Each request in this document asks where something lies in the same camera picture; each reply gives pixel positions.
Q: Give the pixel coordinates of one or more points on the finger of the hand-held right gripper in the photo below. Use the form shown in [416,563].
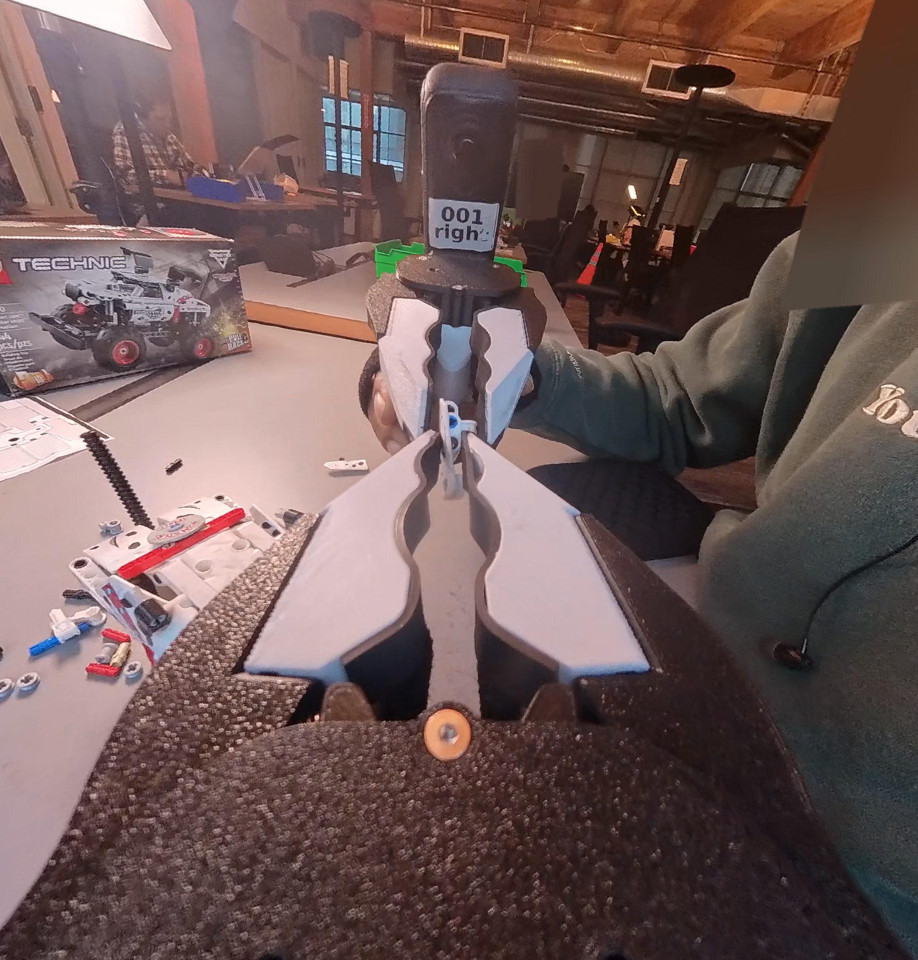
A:
[504,368]
[407,360]

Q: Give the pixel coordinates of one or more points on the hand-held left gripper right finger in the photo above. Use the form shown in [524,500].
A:
[564,593]

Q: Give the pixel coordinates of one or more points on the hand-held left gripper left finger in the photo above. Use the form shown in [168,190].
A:
[332,600]

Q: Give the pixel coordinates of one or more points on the white connector with blue pin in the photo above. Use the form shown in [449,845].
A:
[453,435]

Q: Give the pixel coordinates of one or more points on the white lego vehicle model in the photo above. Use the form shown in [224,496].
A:
[189,548]

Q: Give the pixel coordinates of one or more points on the person's right forearm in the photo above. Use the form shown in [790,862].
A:
[639,383]

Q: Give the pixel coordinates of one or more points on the small white lego connector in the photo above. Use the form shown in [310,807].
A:
[347,465]

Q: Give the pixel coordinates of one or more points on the lego set box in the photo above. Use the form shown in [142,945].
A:
[114,300]

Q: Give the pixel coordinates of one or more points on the lego sticker sheet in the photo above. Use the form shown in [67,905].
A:
[24,443]

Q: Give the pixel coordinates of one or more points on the person's right hand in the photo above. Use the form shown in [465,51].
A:
[381,413]

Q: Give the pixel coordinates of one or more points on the black wrist rest pad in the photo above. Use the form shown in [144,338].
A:
[624,503]

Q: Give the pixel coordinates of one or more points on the green plastic bin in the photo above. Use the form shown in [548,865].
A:
[387,252]

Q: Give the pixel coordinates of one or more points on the black floor lamp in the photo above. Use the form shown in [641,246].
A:
[684,135]

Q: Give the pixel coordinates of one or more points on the person's green sweatshirt torso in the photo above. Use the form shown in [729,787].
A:
[849,600]

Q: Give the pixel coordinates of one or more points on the bright studio light panel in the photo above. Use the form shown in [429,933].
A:
[99,15]

